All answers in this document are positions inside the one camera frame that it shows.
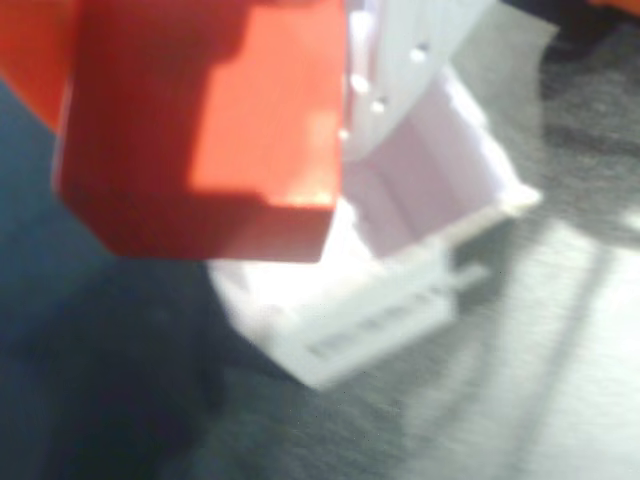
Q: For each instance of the dark felt mat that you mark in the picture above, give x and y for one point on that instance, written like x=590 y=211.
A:
x=500 y=400

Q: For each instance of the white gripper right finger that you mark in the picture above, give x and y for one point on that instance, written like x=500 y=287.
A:
x=395 y=60

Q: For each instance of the red cube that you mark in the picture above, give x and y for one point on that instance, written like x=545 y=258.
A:
x=200 y=150

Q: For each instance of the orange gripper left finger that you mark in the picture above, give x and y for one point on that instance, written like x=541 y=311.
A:
x=30 y=40

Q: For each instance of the white cardboard box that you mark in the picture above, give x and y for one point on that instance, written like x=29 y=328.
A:
x=360 y=300

